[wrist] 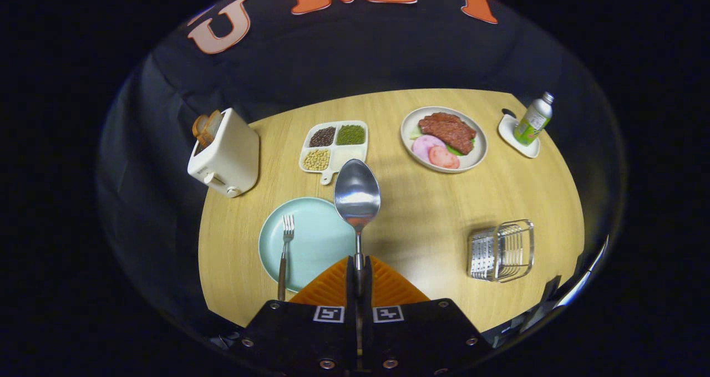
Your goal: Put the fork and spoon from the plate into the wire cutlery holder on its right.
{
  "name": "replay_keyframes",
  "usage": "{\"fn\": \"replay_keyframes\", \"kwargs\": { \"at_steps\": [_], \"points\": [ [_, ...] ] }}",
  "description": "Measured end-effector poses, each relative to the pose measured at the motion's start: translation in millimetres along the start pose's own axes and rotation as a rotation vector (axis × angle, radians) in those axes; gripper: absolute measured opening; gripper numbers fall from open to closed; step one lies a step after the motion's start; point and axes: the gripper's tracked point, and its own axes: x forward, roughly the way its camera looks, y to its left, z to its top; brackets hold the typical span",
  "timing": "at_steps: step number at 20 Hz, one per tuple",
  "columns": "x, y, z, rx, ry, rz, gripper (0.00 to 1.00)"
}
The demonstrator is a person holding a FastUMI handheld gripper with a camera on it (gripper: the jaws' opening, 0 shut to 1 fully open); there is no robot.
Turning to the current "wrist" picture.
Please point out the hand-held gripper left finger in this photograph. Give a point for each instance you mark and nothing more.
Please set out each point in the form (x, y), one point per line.
(350, 283)

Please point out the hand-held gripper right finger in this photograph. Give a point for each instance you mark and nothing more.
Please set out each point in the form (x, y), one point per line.
(368, 283)

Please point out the pale green round plate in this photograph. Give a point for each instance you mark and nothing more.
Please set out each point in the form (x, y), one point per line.
(316, 244)

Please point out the white divided dish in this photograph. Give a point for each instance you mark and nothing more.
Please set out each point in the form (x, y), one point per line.
(346, 156)

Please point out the pile of yellow soybeans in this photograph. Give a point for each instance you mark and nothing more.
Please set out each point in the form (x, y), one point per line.
(317, 159)

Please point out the red tomato slice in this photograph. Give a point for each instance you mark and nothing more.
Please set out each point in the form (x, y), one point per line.
(444, 158)

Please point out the pile of green beans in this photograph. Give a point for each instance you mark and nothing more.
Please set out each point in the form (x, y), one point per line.
(351, 134)

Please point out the pile of dark beans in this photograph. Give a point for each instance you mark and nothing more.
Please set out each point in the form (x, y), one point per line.
(322, 137)

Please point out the pink ham slice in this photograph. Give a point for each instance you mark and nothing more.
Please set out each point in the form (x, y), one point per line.
(422, 144)

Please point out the green lettuce leaf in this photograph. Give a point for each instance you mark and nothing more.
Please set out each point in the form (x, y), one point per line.
(456, 151)

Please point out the brown steak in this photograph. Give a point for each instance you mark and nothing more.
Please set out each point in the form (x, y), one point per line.
(446, 130)

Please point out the beige round plate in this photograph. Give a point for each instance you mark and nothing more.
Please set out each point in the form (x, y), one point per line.
(478, 151)

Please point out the cream toaster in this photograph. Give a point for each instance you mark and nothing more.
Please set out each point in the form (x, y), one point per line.
(233, 155)

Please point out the black table clamp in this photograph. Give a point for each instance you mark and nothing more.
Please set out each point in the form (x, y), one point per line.
(550, 293)

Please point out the white coaster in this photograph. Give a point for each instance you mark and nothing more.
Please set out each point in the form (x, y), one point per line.
(507, 130)

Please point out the brown toast slice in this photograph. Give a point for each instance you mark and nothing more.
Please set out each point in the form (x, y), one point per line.
(213, 125)
(198, 126)

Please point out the white flat panel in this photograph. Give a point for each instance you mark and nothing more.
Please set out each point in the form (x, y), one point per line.
(582, 280)

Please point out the black backdrop cloth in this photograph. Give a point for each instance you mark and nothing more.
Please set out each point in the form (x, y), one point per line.
(333, 55)

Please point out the green and silver bottle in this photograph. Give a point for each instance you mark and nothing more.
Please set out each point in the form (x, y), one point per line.
(531, 122)

